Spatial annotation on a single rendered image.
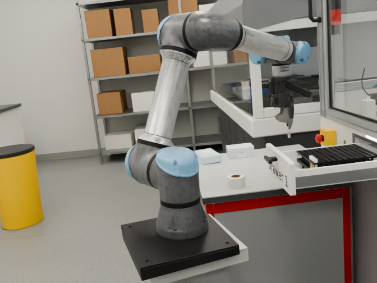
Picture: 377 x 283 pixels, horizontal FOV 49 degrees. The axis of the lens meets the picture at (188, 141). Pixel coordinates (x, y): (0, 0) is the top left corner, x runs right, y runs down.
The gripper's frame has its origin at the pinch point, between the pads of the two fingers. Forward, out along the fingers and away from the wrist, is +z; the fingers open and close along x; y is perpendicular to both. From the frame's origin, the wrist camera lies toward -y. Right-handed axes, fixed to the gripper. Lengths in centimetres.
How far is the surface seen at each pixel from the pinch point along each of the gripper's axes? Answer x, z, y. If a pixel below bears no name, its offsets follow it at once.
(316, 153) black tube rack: 22.3, 6.2, -2.5
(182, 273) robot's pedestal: 64, 22, 49
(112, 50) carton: -358, -42, 112
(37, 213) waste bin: -174, 88, 171
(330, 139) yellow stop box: -4.6, 8.9, -17.9
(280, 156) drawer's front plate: 30.1, 3.6, 12.5
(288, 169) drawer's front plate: 38.4, 5.7, 12.4
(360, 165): 37.5, 7.7, -11.2
